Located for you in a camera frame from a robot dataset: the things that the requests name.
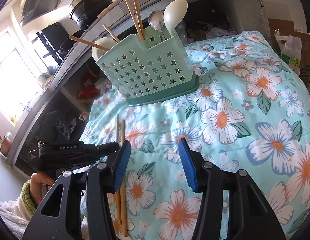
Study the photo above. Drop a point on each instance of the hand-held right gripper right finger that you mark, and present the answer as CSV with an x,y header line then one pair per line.
x,y
188,166

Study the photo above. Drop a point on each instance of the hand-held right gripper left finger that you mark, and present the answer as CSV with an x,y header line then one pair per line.
x,y
122,166

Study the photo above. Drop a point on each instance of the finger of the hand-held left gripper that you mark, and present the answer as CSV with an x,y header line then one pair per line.
x,y
107,147

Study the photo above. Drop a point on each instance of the wooden chopstick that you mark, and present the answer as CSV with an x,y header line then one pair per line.
x,y
123,132
132,17
111,33
87,43
138,15

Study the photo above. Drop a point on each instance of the green star-cut utensil holder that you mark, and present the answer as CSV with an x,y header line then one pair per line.
x,y
150,80

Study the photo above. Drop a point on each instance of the white rice paddle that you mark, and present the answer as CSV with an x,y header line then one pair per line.
x,y
101,51

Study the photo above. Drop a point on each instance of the metal spoon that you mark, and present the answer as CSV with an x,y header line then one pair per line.
x,y
156,20

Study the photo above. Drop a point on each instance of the white plastic ladle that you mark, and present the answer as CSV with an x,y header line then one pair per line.
x,y
175,12

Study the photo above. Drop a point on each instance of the person's left forearm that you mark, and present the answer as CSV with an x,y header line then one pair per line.
x,y
17,210

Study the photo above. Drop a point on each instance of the person's left hand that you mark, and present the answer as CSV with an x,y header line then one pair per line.
x,y
38,182

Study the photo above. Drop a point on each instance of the cooking oil bottle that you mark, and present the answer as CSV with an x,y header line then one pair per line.
x,y
83,115

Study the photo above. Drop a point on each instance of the copper pot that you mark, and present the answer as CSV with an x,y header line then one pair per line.
x,y
6,143

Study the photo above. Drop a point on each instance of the red snack packets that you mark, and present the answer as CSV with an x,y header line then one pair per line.
x,y
88,91

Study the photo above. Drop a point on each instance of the floral light blue blanket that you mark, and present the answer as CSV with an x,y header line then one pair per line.
x,y
245,130

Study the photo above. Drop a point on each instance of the window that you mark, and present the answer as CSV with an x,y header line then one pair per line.
x,y
10,80

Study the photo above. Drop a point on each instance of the black upright panel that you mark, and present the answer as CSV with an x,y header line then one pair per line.
x,y
55,35

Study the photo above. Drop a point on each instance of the black cooking pot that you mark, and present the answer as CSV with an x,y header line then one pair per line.
x,y
90,15

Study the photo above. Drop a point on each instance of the crumpled clear plastic bags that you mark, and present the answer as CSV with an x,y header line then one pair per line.
x,y
215,31

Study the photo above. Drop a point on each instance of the white shopping bag green print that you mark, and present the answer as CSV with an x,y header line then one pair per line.
x,y
292,55

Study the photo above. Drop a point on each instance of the steel range hood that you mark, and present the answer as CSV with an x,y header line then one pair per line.
x,y
37,0

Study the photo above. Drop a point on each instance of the cardboard box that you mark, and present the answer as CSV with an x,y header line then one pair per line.
x,y
307,45

